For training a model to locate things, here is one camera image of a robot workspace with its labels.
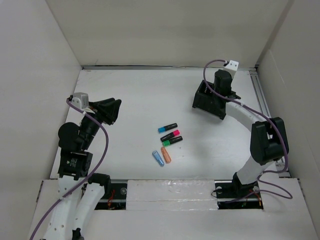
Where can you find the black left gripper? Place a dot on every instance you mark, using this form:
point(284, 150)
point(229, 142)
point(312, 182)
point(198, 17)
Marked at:
point(105, 108)

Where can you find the blue cap highlighter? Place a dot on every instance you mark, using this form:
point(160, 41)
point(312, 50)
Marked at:
point(167, 127)

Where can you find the pink cap highlighter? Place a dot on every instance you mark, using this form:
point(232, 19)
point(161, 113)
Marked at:
point(170, 135)

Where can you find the green cap highlighter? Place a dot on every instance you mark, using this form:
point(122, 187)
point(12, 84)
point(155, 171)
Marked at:
point(172, 141)

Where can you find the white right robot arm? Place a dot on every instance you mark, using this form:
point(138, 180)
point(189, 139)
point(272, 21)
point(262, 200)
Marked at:
point(268, 138)

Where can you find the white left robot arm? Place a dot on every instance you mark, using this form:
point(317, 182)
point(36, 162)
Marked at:
point(79, 187)

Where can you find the black desk organizer box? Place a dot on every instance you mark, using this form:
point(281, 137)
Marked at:
point(207, 101)

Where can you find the white foam block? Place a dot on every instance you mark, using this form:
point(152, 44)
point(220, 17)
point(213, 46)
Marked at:
point(171, 195)

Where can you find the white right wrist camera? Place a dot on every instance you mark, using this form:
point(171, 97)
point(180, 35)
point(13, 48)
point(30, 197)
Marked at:
point(231, 67)

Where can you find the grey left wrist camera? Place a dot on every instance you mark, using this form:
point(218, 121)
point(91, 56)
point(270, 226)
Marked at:
point(80, 100)

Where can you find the aluminium rail right side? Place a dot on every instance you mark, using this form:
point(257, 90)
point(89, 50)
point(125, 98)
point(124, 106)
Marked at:
point(263, 106)

